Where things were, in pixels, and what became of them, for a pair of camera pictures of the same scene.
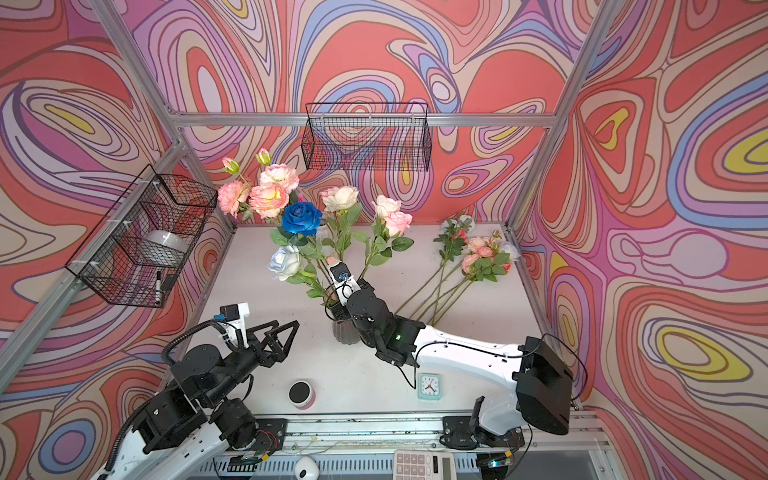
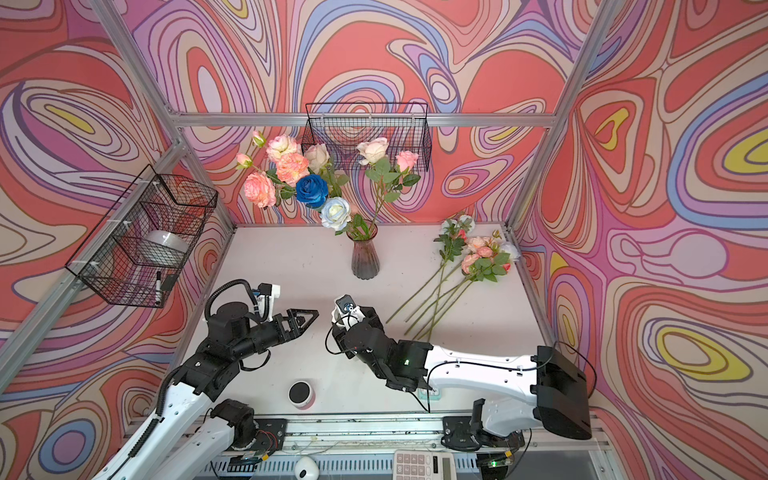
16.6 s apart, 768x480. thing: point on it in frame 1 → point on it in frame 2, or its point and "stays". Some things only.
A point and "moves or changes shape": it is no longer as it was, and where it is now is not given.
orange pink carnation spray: [268, 198] moves or changes shape
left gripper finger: [257, 336] → [296, 321]
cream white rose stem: [341, 201] → [317, 157]
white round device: [306, 469] stays
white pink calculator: [423, 465] stays
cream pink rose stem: [383, 206] → [373, 151]
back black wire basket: [369, 136] stays
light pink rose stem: [386, 238] → [404, 161]
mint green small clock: [429, 386] stays
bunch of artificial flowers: [466, 259] stays
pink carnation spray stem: [280, 174] → [278, 147]
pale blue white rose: [284, 262] → [335, 213]
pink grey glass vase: [344, 332] moves or changes shape
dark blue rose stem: [301, 220] → [312, 190]
